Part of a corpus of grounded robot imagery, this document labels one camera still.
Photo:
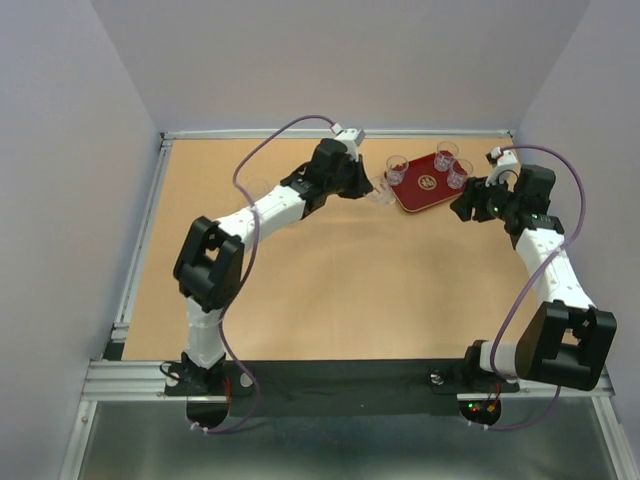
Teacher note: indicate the metal front panel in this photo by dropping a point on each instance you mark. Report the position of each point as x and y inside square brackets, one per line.
[580, 439]

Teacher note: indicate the red tray gold emblem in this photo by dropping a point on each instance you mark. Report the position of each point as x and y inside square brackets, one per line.
[423, 186]

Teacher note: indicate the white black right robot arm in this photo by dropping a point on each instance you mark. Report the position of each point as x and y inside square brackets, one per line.
[568, 338]

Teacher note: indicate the clear faceted glass five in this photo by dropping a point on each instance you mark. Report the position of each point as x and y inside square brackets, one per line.
[445, 155]

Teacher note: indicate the clear faceted glass one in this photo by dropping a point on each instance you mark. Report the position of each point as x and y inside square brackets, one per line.
[258, 188]

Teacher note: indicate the clear faceted glass four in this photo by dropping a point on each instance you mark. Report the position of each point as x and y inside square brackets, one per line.
[396, 168]

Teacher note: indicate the aluminium front rail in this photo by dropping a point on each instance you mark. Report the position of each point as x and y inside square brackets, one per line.
[122, 381]

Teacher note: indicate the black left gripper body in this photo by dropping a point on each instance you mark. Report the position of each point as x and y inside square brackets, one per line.
[334, 183]

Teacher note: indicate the clear faceted glass two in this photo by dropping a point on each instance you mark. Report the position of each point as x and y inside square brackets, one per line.
[381, 192]

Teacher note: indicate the clear faceted glass three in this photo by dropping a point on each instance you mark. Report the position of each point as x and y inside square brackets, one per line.
[458, 173]

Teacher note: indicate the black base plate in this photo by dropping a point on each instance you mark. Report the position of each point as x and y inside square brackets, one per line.
[226, 396]

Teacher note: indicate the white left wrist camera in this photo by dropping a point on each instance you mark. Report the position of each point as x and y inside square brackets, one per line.
[353, 136]

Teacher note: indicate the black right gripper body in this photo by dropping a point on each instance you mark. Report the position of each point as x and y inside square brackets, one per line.
[499, 202]

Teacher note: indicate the aluminium left rail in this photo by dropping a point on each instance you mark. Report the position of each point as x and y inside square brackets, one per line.
[119, 330]

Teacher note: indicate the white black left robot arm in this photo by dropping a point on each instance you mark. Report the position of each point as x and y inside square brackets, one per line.
[209, 268]

